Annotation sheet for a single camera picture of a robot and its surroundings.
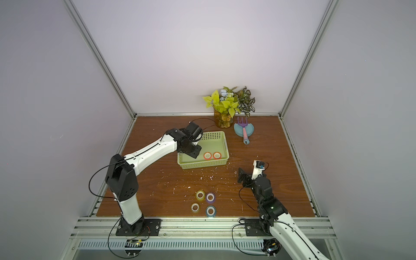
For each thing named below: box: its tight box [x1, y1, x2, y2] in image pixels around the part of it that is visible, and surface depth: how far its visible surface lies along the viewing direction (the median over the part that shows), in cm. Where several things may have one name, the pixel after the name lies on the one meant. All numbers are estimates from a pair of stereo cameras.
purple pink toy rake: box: [237, 116, 250, 145], surface depth 108 cm
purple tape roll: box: [205, 192, 216, 204], surface depth 83 cm
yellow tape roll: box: [195, 190, 206, 201], surface depth 83 cm
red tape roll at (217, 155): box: [212, 151, 222, 160], surface depth 99 cm
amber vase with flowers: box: [202, 86, 256, 129], surface depth 97 cm
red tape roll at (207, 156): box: [203, 151, 212, 161], surface depth 99 cm
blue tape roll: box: [205, 205, 217, 218], surface depth 79 cm
